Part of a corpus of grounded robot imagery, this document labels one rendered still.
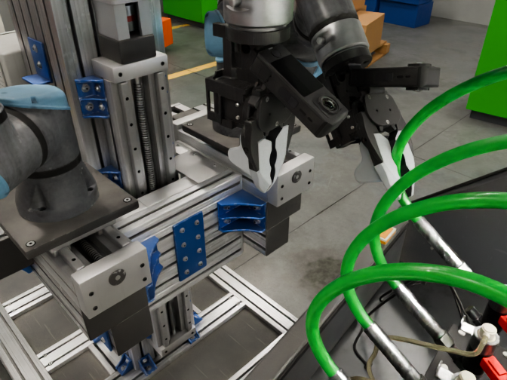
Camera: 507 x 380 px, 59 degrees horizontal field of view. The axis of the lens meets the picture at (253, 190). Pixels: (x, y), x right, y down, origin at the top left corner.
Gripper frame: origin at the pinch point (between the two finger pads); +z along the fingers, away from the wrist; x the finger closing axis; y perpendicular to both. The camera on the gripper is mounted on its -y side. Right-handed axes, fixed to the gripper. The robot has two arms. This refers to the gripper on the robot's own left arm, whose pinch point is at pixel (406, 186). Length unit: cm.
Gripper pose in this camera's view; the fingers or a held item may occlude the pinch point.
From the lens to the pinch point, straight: 63.4
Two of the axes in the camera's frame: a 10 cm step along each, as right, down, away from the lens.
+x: -7.7, 1.5, -6.2
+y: -5.6, 3.0, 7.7
